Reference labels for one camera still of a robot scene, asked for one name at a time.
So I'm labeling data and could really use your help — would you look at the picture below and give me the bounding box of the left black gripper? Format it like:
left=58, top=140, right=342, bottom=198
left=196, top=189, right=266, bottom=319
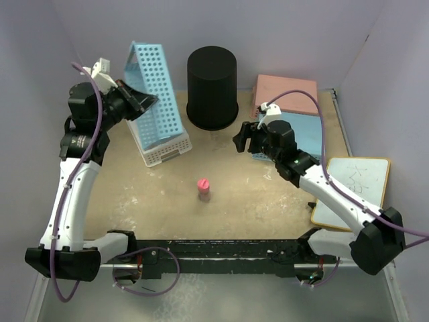
left=96, top=79, right=158, bottom=131

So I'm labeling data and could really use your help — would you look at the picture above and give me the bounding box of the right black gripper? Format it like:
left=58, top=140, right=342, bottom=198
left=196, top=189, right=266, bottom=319
left=233, top=121, right=281, bottom=163

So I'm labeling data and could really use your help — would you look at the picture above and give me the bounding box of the light blue basket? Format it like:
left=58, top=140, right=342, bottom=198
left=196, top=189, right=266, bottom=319
left=124, top=42, right=184, bottom=150

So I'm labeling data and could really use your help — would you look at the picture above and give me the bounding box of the large black plastic bucket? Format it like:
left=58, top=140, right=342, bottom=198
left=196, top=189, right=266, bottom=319
left=186, top=46, right=239, bottom=131

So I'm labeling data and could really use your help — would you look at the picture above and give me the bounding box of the white perforated plastic basket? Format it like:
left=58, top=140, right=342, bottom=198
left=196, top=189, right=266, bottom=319
left=127, top=121, right=192, bottom=168

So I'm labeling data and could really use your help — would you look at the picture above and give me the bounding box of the pink perforated plastic basket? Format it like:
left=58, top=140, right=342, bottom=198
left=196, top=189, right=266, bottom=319
left=249, top=74, right=318, bottom=119

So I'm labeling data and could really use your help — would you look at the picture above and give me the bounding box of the blue perforated plastic basket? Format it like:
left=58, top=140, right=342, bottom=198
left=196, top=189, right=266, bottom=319
left=251, top=111, right=326, bottom=162

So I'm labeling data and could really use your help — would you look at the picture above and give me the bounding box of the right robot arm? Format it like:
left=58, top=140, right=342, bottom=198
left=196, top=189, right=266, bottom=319
left=233, top=120, right=406, bottom=275

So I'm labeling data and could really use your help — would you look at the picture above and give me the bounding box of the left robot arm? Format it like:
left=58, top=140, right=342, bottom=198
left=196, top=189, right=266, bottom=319
left=25, top=80, right=158, bottom=282

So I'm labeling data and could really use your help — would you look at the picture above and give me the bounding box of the pink capped small bottle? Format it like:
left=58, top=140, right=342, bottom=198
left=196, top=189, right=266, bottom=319
left=197, top=178, right=211, bottom=202

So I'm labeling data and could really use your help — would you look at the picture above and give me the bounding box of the yellow framed whiteboard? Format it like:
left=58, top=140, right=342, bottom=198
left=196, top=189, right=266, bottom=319
left=311, top=157, right=390, bottom=232

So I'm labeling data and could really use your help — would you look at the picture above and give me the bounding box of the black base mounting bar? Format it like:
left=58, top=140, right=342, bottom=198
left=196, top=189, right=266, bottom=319
left=99, top=229, right=337, bottom=281

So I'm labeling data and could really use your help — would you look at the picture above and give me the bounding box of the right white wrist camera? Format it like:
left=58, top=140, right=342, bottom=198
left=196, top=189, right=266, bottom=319
left=257, top=102, right=282, bottom=129

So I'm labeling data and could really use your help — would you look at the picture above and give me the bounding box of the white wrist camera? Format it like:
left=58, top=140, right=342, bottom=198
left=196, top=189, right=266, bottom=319
left=257, top=102, right=282, bottom=129
left=83, top=58, right=117, bottom=94

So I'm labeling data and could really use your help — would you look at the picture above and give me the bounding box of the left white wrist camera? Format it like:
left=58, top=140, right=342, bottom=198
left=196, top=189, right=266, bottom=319
left=83, top=58, right=117, bottom=94

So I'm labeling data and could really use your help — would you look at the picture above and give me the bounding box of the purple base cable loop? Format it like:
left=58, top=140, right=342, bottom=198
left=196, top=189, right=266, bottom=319
left=111, top=247, right=181, bottom=297

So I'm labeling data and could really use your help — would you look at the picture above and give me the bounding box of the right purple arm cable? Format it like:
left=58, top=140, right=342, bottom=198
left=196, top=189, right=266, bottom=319
left=264, top=89, right=429, bottom=249

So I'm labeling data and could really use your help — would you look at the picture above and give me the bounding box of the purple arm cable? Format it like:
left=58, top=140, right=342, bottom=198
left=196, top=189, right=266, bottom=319
left=264, top=89, right=429, bottom=249
left=50, top=62, right=104, bottom=303

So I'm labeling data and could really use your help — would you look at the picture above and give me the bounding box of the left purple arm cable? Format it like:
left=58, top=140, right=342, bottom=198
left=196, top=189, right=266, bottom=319
left=50, top=62, right=104, bottom=303

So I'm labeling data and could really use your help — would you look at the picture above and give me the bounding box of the aluminium extrusion rail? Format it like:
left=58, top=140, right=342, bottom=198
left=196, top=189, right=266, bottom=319
left=93, top=238, right=396, bottom=279

